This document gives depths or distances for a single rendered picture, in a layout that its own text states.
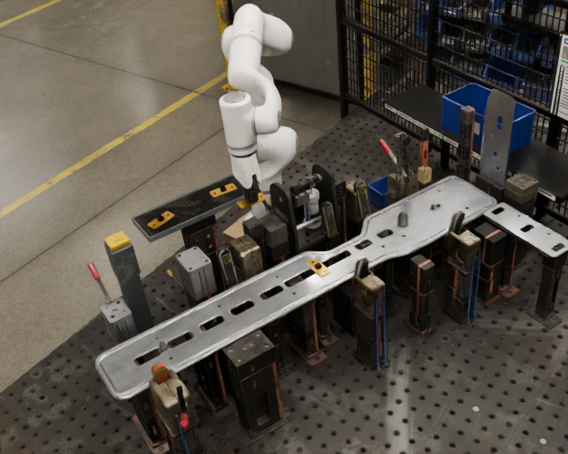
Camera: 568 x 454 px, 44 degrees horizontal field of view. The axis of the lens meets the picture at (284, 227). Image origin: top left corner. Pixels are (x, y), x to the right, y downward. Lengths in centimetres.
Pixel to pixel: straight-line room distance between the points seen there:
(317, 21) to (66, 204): 197
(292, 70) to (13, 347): 263
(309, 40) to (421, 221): 266
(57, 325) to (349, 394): 190
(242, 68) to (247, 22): 16
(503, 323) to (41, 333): 225
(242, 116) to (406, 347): 95
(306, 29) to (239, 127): 294
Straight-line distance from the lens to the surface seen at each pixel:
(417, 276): 220
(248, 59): 198
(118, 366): 199
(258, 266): 217
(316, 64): 485
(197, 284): 208
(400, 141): 237
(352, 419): 214
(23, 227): 445
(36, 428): 235
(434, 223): 231
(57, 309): 379
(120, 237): 215
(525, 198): 243
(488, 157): 250
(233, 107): 184
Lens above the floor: 243
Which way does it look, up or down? 38 degrees down
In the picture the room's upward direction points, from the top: 7 degrees counter-clockwise
